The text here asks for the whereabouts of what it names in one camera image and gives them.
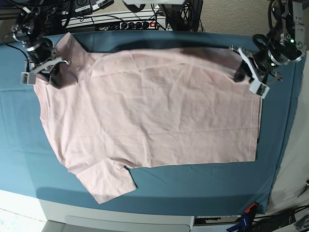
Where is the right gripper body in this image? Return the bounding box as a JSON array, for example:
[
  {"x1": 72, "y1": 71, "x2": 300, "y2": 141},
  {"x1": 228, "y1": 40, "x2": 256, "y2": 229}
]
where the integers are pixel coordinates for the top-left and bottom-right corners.
[{"x1": 28, "y1": 40, "x2": 64, "y2": 73}]

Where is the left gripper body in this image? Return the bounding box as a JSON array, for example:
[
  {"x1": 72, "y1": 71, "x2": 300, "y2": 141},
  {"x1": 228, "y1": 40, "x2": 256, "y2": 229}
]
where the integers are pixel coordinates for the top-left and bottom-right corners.
[{"x1": 230, "y1": 44, "x2": 282, "y2": 84}]

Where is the pink T-shirt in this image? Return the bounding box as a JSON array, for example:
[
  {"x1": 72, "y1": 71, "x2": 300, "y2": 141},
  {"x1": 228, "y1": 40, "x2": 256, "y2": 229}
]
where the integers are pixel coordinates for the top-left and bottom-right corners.
[{"x1": 34, "y1": 34, "x2": 261, "y2": 204}]

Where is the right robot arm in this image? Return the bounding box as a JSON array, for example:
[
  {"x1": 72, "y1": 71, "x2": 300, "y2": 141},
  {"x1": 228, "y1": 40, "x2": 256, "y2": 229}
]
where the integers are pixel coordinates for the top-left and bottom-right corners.
[{"x1": 4, "y1": 0, "x2": 69, "y2": 89}]

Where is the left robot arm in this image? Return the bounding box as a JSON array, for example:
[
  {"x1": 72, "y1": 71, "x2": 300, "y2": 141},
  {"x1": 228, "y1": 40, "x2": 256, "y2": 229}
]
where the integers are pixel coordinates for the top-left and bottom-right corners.
[{"x1": 244, "y1": 0, "x2": 309, "y2": 84}]

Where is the teal table cloth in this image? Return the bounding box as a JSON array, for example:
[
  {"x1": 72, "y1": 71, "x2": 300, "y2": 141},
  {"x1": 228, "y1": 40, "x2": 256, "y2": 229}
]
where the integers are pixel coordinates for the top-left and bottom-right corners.
[{"x1": 0, "y1": 43, "x2": 305, "y2": 216}]

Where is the black power strip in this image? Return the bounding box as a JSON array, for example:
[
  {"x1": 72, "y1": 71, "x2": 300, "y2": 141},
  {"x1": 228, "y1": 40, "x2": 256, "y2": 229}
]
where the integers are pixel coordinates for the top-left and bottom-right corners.
[{"x1": 95, "y1": 21, "x2": 159, "y2": 31}]

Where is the orange blue clamp bottom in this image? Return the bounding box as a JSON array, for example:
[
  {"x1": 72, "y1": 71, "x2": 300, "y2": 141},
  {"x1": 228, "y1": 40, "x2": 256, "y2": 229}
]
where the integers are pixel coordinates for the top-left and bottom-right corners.
[{"x1": 226, "y1": 203, "x2": 259, "y2": 232}]

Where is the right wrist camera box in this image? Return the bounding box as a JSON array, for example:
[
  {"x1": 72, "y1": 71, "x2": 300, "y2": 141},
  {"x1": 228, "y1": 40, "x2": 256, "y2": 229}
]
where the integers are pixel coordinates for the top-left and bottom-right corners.
[{"x1": 21, "y1": 72, "x2": 36, "y2": 85}]

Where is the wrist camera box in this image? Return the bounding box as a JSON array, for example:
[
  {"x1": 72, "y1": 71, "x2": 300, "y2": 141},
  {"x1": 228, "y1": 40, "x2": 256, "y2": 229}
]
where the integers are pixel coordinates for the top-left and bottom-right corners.
[
  {"x1": 21, "y1": 72, "x2": 36, "y2": 85},
  {"x1": 249, "y1": 80, "x2": 270, "y2": 99}
]

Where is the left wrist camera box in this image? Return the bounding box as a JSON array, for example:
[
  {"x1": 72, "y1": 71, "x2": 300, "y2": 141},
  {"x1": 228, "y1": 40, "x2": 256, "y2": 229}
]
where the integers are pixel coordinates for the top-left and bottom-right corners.
[{"x1": 249, "y1": 80, "x2": 270, "y2": 99}]

